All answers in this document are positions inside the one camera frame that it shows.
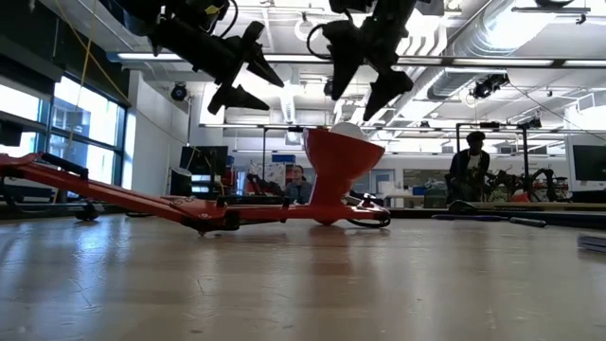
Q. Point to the black trash bin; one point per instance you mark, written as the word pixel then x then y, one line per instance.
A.
pixel 180 182

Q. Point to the large glass window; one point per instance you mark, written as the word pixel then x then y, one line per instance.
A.
pixel 85 118

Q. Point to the silver ventilation duct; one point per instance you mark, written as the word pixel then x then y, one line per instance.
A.
pixel 454 80

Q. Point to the long ceiling light strip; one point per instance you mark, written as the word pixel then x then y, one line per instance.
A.
pixel 497 62

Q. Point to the black aluminium frame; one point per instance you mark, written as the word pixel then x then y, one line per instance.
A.
pixel 582 218

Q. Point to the black pen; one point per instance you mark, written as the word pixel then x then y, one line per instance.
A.
pixel 528 221

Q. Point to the purple pen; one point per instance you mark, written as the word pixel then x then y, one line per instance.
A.
pixel 468 218

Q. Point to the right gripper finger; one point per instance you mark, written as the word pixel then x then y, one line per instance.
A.
pixel 345 52
pixel 388 90

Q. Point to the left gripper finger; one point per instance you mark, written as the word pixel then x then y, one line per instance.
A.
pixel 239 98
pixel 260 64

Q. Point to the red desk lamp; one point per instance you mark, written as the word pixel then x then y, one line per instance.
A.
pixel 341 166

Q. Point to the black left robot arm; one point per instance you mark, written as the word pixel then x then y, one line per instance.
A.
pixel 132 12

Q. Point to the blue storage bin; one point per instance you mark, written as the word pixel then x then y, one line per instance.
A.
pixel 283 158

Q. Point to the white lightbulb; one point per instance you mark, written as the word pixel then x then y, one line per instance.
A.
pixel 348 130

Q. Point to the black background robot station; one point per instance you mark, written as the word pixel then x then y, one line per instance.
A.
pixel 530 180

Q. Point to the black computer monitor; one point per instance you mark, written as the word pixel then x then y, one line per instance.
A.
pixel 589 163
pixel 203 161

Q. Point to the seated person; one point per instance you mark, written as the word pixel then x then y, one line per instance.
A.
pixel 298 187

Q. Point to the standing person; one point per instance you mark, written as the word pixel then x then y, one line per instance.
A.
pixel 468 170

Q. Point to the black round ceiling speaker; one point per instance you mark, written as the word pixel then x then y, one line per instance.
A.
pixel 179 92
pixel 328 87

